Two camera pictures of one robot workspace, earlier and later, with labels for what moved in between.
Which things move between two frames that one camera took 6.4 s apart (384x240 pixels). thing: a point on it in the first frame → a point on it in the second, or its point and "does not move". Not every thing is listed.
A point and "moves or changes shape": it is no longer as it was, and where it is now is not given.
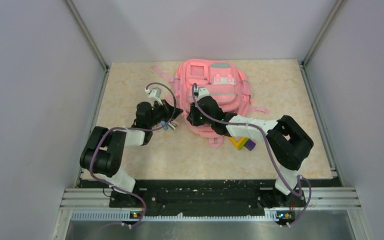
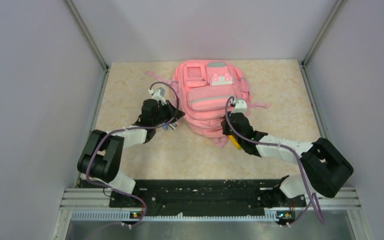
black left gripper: [166, 107] does not move
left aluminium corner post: [88, 36] does not move
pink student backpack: [228, 86] moves or changes shape
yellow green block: [241, 143] does not move
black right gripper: [193, 117] → [226, 130]
